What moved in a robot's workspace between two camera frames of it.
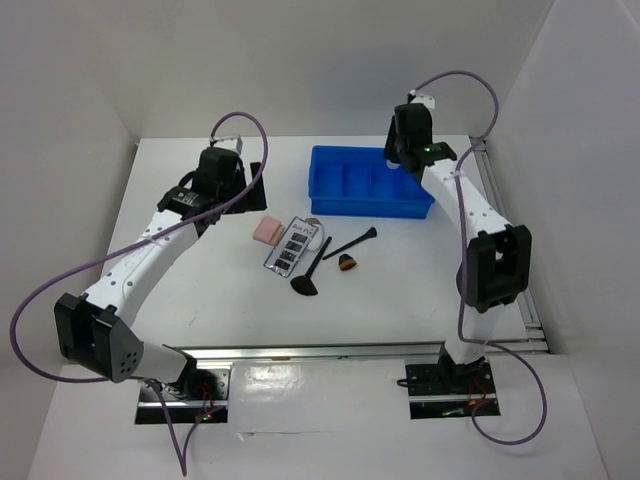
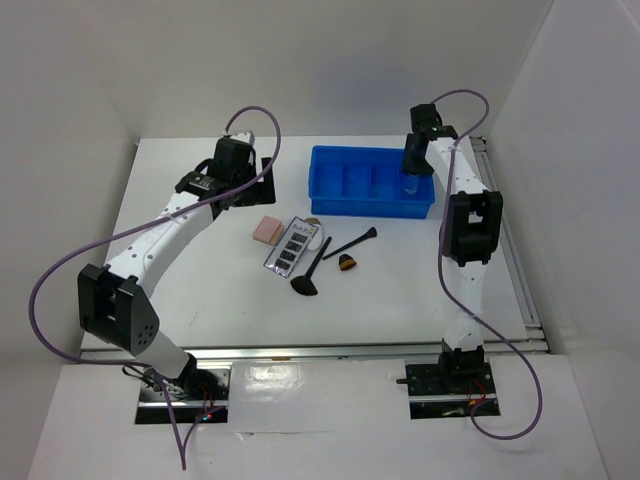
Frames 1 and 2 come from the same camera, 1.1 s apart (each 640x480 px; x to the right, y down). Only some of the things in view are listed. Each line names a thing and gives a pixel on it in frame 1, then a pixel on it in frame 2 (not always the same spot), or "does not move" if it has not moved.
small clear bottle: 391,165 → 412,183
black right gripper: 389,151 → 408,164
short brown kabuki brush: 346,262 does not move
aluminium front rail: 204,353 does not move
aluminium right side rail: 498,200 does not move
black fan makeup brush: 305,284 does not move
